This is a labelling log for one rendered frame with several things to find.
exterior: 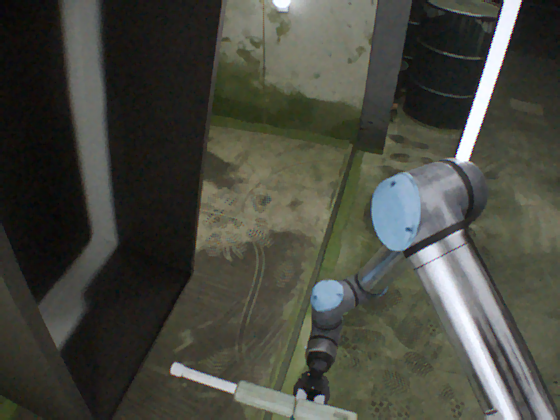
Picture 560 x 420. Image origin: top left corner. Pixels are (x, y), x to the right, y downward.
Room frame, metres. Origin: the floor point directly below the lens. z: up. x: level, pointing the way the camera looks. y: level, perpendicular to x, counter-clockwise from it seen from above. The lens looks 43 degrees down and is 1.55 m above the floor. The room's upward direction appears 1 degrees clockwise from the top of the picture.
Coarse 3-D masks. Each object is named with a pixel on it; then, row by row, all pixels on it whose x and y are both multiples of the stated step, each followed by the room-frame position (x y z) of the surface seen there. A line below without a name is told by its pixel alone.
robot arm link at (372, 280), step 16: (448, 160) 0.61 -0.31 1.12; (464, 160) 0.57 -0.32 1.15; (480, 176) 0.54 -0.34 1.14; (480, 192) 0.51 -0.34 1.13; (480, 208) 0.51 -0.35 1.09; (384, 256) 0.66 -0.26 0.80; (400, 256) 0.62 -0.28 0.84; (368, 272) 0.69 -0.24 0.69; (384, 272) 0.65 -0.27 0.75; (400, 272) 0.64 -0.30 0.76; (352, 288) 0.70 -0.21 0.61; (368, 288) 0.68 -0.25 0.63; (384, 288) 0.70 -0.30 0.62
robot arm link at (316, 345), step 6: (312, 342) 0.59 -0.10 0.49; (318, 342) 0.59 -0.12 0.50; (324, 342) 0.59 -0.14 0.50; (330, 342) 0.59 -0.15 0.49; (306, 348) 0.59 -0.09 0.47; (312, 348) 0.57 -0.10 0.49; (318, 348) 0.57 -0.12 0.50; (324, 348) 0.57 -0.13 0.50; (330, 348) 0.57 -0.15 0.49; (336, 348) 0.58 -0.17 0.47; (306, 354) 0.57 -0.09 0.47; (324, 354) 0.56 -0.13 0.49; (330, 354) 0.55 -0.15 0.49; (336, 354) 0.57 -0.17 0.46
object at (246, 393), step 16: (176, 368) 0.46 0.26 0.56; (208, 384) 0.43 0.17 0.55; (224, 384) 0.43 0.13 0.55; (240, 384) 0.43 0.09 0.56; (240, 400) 0.39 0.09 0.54; (256, 400) 0.39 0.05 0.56; (272, 400) 0.39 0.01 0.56; (288, 400) 0.39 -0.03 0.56; (304, 400) 0.39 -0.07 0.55; (288, 416) 0.36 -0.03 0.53; (304, 416) 0.35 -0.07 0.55; (320, 416) 0.35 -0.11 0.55; (336, 416) 0.35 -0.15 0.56; (352, 416) 0.35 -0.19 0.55
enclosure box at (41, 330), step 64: (0, 0) 0.70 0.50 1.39; (64, 0) 0.86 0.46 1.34; (128, 0) 0.87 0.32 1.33; (192, 0) 0.83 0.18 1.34; (0, 64) 0.68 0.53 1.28; (64, 64) 0.85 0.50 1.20; (128, 64) 0.87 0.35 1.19; (192, 64) 0.83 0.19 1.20; (0, 128) 0.65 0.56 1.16; (64, 128) 0.83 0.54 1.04; (128, 128) 0.88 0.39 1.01; (192, 128) 0.83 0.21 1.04; (0, 192) 0.61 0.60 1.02; (64, 192) 0.80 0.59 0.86; (128, 192) 0.90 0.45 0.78; (192, 192) 0.84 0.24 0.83; (0, 256) 0.24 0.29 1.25; (64, 256) 0.75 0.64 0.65; (128, 256) 0.88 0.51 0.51; (192, 256) 0.83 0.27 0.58; (0, 320) 0.26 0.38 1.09; (64, 320) 0.61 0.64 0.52; (128, 320) 0.65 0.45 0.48; (0, 384) 0.33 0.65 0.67; (64, 384) 0.26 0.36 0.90; (128, 384) 0.45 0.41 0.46
